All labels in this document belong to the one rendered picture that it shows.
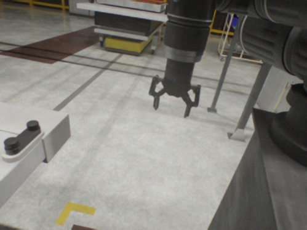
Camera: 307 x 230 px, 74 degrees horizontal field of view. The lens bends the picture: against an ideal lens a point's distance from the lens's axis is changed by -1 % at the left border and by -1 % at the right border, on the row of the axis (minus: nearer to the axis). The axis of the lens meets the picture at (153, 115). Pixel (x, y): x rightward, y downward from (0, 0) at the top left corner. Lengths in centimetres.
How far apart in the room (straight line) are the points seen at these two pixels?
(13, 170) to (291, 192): 57
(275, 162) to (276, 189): 8
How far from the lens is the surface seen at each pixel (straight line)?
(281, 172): 52
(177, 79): 54
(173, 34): 51
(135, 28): 418
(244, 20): 79
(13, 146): 54
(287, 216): 44
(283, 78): 285
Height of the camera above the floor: 119
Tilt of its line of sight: 31 degrees down
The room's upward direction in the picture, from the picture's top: 9 degrees clockwise
